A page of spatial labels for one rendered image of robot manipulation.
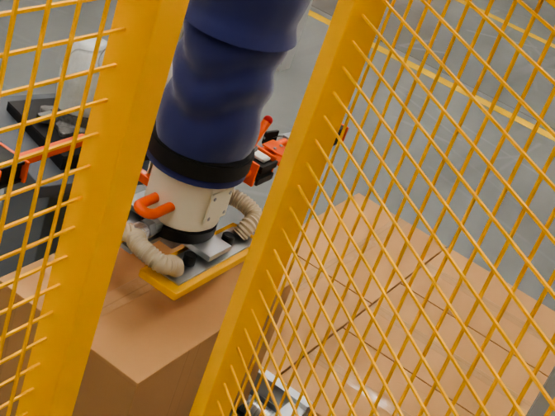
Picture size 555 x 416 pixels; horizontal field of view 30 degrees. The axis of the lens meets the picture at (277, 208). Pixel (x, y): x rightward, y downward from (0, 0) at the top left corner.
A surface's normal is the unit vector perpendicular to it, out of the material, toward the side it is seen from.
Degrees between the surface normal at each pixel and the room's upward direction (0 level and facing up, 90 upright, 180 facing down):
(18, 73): 0
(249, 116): 74
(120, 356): 0
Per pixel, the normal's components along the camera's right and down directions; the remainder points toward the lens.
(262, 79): 0.76, 0.24
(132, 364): 0.30, -0.82
